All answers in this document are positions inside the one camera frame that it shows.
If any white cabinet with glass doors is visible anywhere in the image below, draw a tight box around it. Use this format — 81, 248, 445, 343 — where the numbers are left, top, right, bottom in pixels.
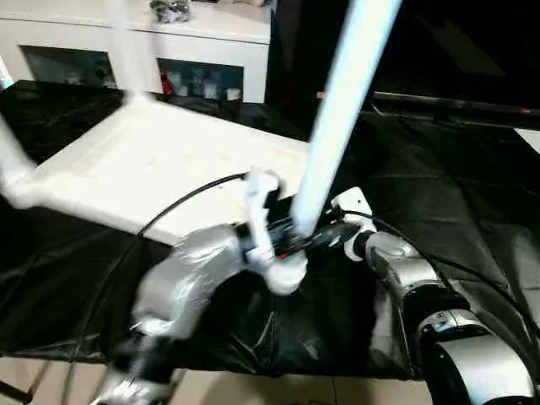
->
0, 0, 272, 105

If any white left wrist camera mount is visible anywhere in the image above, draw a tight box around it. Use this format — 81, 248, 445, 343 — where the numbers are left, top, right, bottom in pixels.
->
242, 167, 289, 272

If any black plastic mat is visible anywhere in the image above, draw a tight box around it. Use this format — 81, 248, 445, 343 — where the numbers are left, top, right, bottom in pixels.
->
0, 79, 540, 381

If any white plastic table top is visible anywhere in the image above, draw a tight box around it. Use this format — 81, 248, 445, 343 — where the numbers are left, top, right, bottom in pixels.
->
8, 100, 316, 296

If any black bundle on cabinet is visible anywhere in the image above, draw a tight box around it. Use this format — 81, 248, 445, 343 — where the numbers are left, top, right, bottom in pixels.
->
149, 0, 191, 23

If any black folding table frame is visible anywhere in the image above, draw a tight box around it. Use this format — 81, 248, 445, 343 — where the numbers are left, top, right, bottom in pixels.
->
0, 366, 47, 404

